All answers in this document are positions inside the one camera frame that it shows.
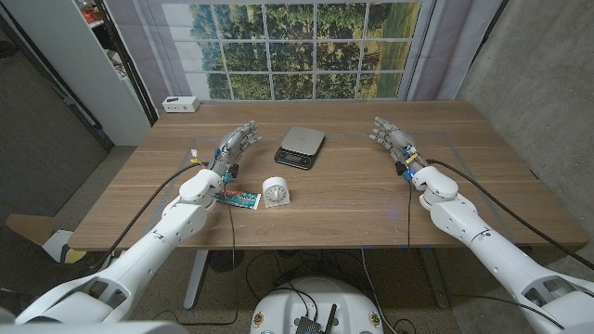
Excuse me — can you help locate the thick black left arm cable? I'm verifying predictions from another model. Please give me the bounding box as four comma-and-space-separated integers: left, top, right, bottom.
90, 161, 205, 275

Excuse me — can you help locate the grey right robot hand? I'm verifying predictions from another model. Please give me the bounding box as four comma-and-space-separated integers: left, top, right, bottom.
368, 116, 427, 183

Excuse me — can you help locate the black round floor fan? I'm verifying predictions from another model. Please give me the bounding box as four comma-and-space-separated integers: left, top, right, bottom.
207, 250, 246, 274

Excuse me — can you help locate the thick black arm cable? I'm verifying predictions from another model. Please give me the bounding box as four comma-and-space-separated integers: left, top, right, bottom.
425, 159, 594, 271
90, 161, 205, 275

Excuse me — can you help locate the white floor box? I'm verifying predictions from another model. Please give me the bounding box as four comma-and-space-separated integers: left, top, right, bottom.
42, 229, 88, 264

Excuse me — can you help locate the grey floor cable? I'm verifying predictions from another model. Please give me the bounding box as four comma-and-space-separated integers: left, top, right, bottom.
360, 248, 387, 326

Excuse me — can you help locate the green red toothpaste package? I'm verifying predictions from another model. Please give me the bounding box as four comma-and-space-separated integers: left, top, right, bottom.
211, 188, 263, 211

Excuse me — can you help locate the black electronics module with antenna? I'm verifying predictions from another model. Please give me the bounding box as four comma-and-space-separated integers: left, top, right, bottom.
294, 303, 339, 334

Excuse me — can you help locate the thin black hand cable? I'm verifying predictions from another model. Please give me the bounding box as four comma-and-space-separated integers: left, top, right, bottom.
407, 181, 413, 248
178, 180, 240, 327

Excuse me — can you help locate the black backdrop frame pole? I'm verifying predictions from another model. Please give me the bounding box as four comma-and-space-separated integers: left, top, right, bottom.
94, 0, 160, 126
471, 0, 510, 64

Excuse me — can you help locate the yellow paper piece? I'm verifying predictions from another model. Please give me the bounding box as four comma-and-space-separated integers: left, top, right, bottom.
61, 247, 88, 264

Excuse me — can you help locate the printed window backdrop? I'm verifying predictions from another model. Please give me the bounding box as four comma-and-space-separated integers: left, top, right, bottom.
106, 0, 505, 112

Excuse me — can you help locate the white round kitchen timer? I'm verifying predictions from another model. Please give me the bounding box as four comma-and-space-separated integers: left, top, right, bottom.
262, 175, 291, 209

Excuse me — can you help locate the grey table leg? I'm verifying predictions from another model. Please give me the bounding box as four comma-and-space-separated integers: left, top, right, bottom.
183, 250, 210, 311
420, 248, 450, 310

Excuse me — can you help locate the white cabinet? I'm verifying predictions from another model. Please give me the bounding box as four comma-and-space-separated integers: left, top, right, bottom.
0, 0, 159, 148

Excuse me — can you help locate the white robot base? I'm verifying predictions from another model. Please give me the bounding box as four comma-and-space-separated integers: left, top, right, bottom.
249, 276, 385, 334

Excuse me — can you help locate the white power strip box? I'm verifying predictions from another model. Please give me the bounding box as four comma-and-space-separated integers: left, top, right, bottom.
161, 96, 200, 114

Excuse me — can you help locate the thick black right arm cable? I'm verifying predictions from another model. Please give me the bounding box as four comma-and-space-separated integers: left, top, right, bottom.
425, 159, 594, 271

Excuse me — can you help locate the brown cardboard piece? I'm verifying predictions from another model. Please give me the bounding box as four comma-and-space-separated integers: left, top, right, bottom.
5, 212, 57, 246

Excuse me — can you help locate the thin black left hand cable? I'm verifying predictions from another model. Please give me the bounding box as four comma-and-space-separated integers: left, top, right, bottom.
178, 180, 240, 327

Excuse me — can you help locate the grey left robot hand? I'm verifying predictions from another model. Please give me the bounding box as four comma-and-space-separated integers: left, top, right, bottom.
207, 120, 264, 184

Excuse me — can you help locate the silver black electronic scale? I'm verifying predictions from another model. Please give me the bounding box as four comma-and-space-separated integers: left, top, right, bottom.
273, 125, 326, 171

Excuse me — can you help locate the thin black right hand cable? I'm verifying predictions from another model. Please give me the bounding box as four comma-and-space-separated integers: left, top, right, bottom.
407, 181, 413, 248

